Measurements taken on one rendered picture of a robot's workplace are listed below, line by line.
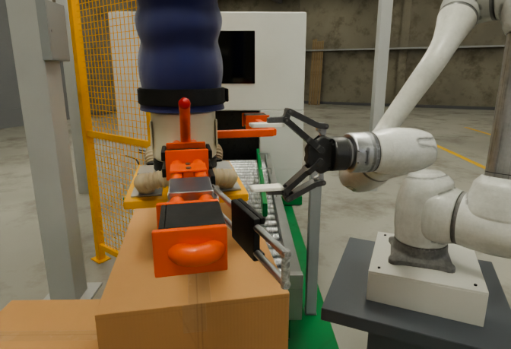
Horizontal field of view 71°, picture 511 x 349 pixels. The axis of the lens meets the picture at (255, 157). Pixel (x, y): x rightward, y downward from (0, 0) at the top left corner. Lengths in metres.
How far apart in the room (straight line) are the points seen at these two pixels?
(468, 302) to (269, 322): 0.56
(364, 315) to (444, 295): 0.22
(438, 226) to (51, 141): 1.94
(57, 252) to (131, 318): 1.72
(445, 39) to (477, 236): 0.52
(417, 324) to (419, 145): 0.52
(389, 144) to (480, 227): 0.40
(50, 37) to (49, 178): 0.77
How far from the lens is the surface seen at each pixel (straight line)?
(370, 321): 1.12
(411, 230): 1.17
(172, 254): 0.37
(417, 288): 1.16
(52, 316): 1.61
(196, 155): 0.70
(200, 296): 0.83
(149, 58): 0.91
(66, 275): 2.57
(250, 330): 0.87
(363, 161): 0.79
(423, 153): 0.85
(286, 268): 0.34
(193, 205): 0.43
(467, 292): 1.16
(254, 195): 2.58
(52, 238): 2.49
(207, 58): 0.90
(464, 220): 1.12
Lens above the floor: 1.41
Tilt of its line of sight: 13 degrees down
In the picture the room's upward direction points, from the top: straight up
